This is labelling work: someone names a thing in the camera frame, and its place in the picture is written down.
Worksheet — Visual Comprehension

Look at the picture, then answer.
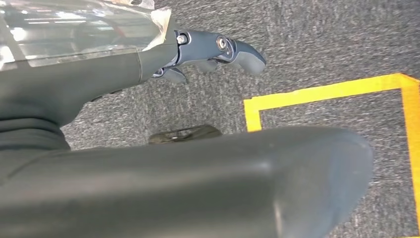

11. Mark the yellow floor tape square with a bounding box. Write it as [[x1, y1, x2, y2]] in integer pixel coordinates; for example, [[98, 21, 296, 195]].
[[243, 72, 420, 238]]

